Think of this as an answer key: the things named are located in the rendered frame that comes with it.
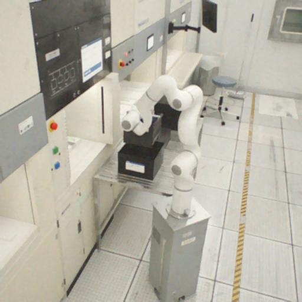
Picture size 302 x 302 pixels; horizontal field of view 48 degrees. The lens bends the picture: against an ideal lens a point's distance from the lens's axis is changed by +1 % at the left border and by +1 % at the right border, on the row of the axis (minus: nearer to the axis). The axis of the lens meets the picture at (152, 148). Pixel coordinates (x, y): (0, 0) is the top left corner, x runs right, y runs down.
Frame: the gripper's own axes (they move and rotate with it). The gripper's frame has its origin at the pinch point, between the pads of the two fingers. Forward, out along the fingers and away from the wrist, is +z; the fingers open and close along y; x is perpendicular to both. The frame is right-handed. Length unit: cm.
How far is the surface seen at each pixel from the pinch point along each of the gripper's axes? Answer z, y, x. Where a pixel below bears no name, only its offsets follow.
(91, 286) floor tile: -55, -17, -126
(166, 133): 42, 7, -40
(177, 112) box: 68, 9, -32
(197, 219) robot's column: -42, 51, -50
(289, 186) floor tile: 135, 128, -127
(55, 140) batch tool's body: -62, -29, -1
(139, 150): 13.3, -6.6, -43.7
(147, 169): -13.8, 9.3, -41.1
